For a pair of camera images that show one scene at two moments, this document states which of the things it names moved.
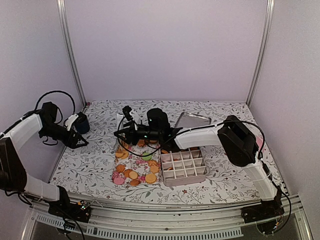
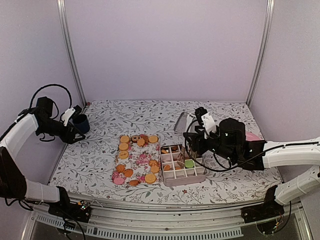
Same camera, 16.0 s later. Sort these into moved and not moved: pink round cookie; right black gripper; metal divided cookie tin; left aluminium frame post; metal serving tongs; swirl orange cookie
Moved: right black gripper; metal serving tongs
Not moved: swirl orange cookie; left aluminium frame post; pink round cookie; metal divided cookie tin
